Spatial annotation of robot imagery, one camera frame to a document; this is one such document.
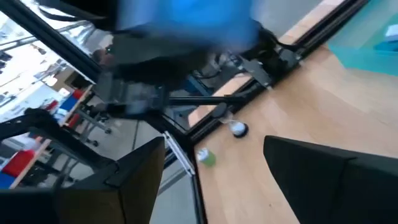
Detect red storage bin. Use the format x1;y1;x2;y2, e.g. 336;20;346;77
1;149;35;178

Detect white box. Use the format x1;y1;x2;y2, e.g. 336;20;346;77
384;24;398;43

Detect black aluminium table frame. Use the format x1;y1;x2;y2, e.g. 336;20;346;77
133;0;371;224

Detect blue storage bin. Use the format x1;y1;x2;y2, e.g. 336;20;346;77
0;172;16;190

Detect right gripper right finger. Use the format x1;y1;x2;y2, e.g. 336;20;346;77
264;136;398;224

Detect small green white item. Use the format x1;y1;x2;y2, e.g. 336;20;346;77
196;147;217;167

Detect black lid container white contents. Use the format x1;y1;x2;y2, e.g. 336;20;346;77
211;102;249;139

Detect black background stand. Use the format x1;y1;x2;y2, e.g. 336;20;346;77
0;108;116;187

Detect green translucent tray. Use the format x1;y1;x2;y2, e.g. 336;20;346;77
328;0;398;77

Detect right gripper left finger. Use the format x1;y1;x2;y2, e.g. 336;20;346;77
0;136;165;224

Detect black background beam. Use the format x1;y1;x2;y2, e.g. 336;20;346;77
0;0;100;83

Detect silver frame bracket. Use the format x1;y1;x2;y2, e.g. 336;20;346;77
162;130;197;177

